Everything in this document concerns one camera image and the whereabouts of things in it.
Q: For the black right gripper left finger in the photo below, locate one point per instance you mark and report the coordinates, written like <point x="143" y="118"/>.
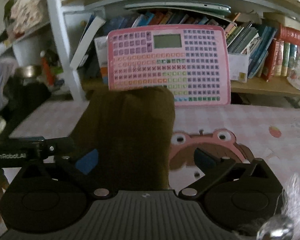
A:
<point x="87" y="166"/>

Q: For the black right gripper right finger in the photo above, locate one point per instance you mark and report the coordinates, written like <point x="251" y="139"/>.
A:
<point x="214" y="170"/>

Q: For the dark brown garment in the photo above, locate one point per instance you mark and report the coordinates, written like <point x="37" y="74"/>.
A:
<point x="131" y="131"/>

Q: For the pink checkered desk mat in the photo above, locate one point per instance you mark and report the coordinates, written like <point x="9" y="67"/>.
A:
<point x="239" y="131"/>

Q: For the brass bowl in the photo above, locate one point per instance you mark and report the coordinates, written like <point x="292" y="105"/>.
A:
<point x="31" y="71"/>

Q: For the white furry sleeve cuff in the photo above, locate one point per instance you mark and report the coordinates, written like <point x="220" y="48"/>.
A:
<point x="285" y="221"/>

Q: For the white card box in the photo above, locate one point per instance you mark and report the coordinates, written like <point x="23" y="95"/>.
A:
<point x="238" y="67"/>

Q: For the pink learning tablet board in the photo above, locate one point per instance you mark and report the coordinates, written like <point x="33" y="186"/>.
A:
<point x="190" y="60"/>

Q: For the thick red dictionary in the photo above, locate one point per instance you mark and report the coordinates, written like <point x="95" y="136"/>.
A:
<point x="269" y="64"/>

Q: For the red and cream book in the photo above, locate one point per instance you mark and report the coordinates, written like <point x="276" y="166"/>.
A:
<point x="278" y="64"/>

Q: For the row of blue books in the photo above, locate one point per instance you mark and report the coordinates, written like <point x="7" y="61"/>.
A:
<point x="253" y="40"/>

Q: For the green spine book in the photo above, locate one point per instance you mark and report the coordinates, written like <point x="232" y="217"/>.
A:
<point x="285" y="60"/>

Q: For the floral plush toy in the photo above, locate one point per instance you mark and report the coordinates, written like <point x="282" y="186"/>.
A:
<point x="26" y="14"/>

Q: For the large red book lying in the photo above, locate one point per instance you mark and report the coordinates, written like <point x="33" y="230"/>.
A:
<point x="289" y="35"/>

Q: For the white leaning book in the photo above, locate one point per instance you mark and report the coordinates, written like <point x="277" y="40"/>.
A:
<point x="88" y="36"/>

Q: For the white shelf post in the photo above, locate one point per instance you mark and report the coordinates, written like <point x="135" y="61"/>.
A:
<point x="62" y="43"/>

